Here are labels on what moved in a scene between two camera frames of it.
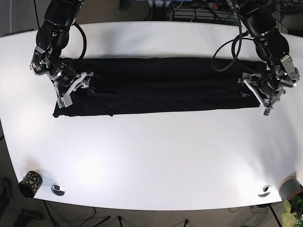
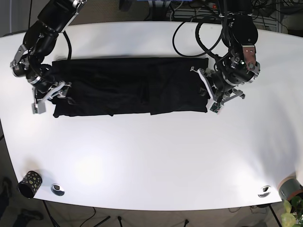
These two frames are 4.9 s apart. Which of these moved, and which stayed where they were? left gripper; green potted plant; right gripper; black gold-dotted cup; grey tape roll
Moved: right gripper; left gripper
Stayed: green potted plant; black gold-dotted cup; grey tape roll
